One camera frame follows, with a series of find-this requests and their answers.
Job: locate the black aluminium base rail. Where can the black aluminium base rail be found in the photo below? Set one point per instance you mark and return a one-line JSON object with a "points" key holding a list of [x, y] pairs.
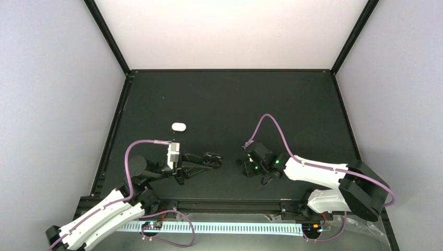
{"points": [[287, 209]]}

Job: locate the black frame post left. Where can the black frame post left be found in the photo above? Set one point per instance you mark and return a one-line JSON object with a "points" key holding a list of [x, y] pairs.
{"points": [[107, 34]]}

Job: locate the right circuit board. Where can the right circuit board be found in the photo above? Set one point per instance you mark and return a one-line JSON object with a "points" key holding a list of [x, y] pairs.
{"points": [[315, 228]]}

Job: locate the black frame post right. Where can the black frame post right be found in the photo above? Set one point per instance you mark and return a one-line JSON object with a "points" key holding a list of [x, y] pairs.
{"points": [[354, 34]]}

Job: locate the left circuit board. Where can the left circuit board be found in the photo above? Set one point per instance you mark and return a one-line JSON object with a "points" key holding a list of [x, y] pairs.
{"points": [[152, 225]]}

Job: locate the white earbud charging case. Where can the white earbud charging case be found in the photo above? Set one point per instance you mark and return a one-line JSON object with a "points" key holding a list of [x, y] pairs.
{"points": [[178, 127]]}

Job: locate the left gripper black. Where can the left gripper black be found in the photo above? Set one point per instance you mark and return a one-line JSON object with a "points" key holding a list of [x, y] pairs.
{"points": [[184, 169]]}

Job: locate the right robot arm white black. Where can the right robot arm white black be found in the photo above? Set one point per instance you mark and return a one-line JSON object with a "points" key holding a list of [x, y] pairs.
{"points": [[352, 187]]}

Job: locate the clear plastic sheet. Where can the clear plastic sheet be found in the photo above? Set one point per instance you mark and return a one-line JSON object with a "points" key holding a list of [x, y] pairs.
{"points": [[358, 235]]}

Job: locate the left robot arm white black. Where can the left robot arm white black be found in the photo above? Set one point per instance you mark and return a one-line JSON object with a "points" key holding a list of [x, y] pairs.
{"points": [[133, 200]]}

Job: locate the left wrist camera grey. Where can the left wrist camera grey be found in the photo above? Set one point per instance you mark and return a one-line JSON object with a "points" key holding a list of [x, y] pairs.
{"points": [[173, 155]]}

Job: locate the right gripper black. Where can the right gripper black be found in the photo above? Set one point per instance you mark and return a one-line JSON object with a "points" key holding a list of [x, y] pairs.
{"points": [[248, 172]]}

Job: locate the black frame post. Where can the black frame post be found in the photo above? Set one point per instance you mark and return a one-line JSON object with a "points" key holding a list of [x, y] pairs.
{"points": [[107, 34], [354, 34]]}

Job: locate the circuit board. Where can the circuit board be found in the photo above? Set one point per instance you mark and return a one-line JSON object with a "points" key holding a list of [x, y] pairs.
{"points": [[152, 225], [315, 228]]}

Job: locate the white slotted cable duct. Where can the white slotted cable duct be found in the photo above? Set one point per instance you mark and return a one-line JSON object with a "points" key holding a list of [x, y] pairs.
{"points": [[290, 229]]}

